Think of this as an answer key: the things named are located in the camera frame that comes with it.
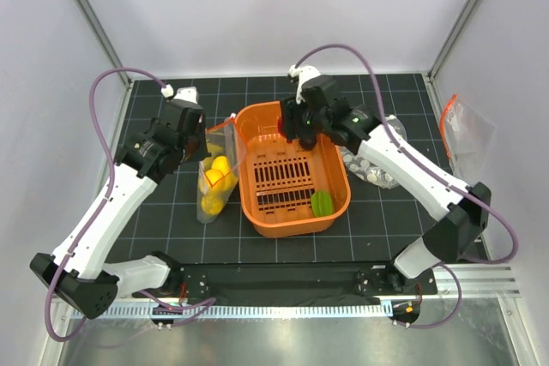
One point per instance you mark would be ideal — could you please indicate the yellow lemon toy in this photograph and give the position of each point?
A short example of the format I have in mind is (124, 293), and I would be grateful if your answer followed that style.
(221, 164)

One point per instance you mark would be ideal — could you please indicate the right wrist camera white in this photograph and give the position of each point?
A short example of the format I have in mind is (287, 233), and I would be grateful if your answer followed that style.
(301, 75)

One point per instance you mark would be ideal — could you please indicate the green fruit toy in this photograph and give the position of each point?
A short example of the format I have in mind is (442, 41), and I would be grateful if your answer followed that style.
(322, 204)

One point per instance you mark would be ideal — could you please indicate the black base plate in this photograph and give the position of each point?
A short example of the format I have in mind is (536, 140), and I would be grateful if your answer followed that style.
(294, 284)

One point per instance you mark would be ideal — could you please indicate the white slotted cable duct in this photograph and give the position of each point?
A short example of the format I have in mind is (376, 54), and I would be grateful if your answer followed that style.
(152, 311)

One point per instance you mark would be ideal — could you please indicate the yellow pear toy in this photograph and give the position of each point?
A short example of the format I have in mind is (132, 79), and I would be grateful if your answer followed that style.
(211, 205)

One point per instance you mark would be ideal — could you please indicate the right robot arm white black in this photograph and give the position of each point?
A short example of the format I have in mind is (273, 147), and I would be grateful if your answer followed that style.
(454, 205)

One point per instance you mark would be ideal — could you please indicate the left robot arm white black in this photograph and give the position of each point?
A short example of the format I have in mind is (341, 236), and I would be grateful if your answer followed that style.
(77, 268)

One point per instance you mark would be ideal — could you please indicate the clear zip bags stack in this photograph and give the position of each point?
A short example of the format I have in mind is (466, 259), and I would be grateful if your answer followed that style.
(364, 169)

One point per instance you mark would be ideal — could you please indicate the left aluminium frame post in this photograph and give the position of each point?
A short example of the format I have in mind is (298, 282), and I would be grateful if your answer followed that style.
(93, 21)

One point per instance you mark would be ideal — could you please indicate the orange plastic basket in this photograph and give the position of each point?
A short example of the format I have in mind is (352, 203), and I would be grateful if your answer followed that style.
(277, 178)

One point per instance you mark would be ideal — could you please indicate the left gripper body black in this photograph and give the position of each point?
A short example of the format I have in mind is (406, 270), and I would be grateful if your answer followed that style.
(195, 146)

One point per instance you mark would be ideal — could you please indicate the zip bag on right wall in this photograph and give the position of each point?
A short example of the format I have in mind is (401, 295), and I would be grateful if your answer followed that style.
(467, 136)

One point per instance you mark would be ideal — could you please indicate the aluminium rail profile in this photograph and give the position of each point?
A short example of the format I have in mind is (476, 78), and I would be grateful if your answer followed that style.
(477, 281)

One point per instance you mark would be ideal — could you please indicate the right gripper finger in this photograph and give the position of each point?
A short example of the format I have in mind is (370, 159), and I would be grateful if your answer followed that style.
(308, 141)
(290, 119)

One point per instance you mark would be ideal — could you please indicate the single clear zip bag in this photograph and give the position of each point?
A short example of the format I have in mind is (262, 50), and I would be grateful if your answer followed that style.
(223, 139)

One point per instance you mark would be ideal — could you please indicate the yellow mango toy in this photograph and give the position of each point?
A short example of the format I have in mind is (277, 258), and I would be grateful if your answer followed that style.
(213, 182)

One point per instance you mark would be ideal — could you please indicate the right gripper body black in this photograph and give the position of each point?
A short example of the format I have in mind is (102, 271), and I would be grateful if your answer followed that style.
(310, 122)

